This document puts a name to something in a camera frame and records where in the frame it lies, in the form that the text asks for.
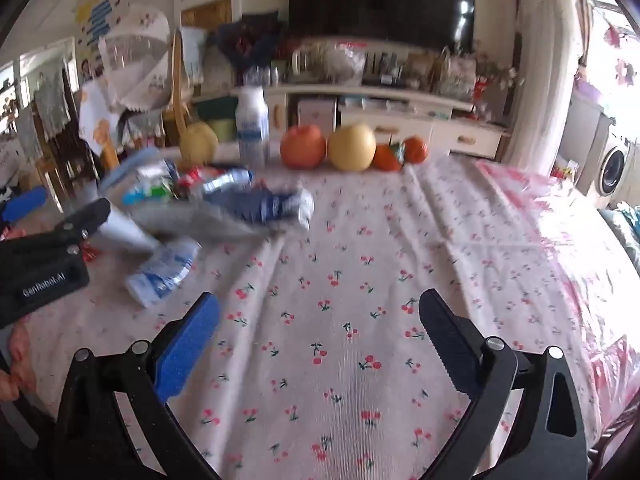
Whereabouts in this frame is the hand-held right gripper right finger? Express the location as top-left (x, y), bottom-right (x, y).
top-left (419, 287), bottom-right (588, 480)

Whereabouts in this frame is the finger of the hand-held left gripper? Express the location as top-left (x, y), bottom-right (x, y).
top-left (0, 186), bottom-right (49, 226)
top-left (47, 198), bottom-right (112, 257)

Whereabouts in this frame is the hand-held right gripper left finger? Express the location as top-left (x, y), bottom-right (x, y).
top-left (52, 291), bottom-right (222, 480)

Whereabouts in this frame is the green white wrapper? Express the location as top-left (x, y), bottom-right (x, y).
top-left (121, 167), bottom-right (177, 206)

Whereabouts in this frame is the white light blue wrapper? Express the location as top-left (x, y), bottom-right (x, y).
top-left (124, 238), bottom-right (202, 309)

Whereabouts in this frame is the red snack wrapper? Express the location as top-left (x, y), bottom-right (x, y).
top-left (176, 166), bottom-right (223, 197)

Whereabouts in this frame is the dark blue wrapper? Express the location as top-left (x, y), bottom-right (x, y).
top-left (202, 182), bottom-right (316, 234)

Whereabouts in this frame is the person's left hand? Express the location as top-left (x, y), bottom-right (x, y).
top-left (0, 322), bottom-right (31, 403)

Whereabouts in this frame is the dining table with printed cloth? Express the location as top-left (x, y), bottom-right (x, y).
top-left (77, 79), bottom-right (166, 161)

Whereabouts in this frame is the wooden chair with lace cover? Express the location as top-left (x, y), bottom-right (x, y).
top-left (31, 66), bottom-right (101, 197)

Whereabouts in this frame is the cherry print tablecloth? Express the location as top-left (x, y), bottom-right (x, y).
top-left (10, 146), bottom-right (640, 480)

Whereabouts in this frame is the yellow pear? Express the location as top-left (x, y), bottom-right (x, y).
top-left (179, 121), bottom-right (220, 166)
top-left (327, 122), bottom-right (377, 172)

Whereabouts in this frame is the wooden chair with towel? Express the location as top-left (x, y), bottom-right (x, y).
top-left (169, 29), bottom-right (207, 147)

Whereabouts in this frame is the green waste bin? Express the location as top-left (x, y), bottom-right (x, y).
top-left (206, 118), bottom-right (237, 143)

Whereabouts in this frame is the pink checked plastic table cover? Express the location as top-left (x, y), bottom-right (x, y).
top-left (475, 159), bottom-right (640, 441)

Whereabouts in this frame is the white mesh food cover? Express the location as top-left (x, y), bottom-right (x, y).
top-left (97, 2), bottom-right (173, 111)

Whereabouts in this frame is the white plastic bottle blue label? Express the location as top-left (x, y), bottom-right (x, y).
top-left (235, 85), bottom-right (271, 169)

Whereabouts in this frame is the yellow pear right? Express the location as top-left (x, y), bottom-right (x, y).
top-left (327, 122), bottom-right (377, 172)

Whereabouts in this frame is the red apple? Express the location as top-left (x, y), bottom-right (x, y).
top-left (279, 123), bottom-right (327, 170)

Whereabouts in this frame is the cream television cabinet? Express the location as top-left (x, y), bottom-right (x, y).
top-left (231, 81), bottom-right (509, 159)

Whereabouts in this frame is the dark blue flower bouquet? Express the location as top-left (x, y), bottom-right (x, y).
top-left (209, 11), bottom-right (287, 75)

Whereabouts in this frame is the white washing machine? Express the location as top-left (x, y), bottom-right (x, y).
top-left (592, 115), bottom-right (636, 202)

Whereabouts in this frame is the pink white storage box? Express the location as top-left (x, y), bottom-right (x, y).
top-left (297, 98), bottom-right (337, 134)

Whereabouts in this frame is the purple plastic basin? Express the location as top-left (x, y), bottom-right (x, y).
top-left (571, 77), bottom-right (604, 104)

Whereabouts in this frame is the clear filled plastic bag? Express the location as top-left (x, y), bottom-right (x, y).
top-left (309, 41), bottom-right (367, 87)

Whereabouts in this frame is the tall white lace covered appliance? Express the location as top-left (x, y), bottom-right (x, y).
top-left (514, 0), bottom-right (587, 162)

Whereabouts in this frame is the black flat television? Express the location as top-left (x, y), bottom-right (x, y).
top-left (288, 0), bottom-right (476, 54)

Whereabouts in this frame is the wall poster with blue bars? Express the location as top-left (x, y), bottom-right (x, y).
top-left (74, 0), bottom-right (127, 47)

